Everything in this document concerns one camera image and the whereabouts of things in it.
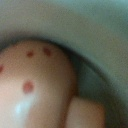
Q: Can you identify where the pink pot with red dots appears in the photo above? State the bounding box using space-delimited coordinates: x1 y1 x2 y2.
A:
0 41 105 128

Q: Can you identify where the cream round plate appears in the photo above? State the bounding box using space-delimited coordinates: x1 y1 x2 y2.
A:
0 0 128 128

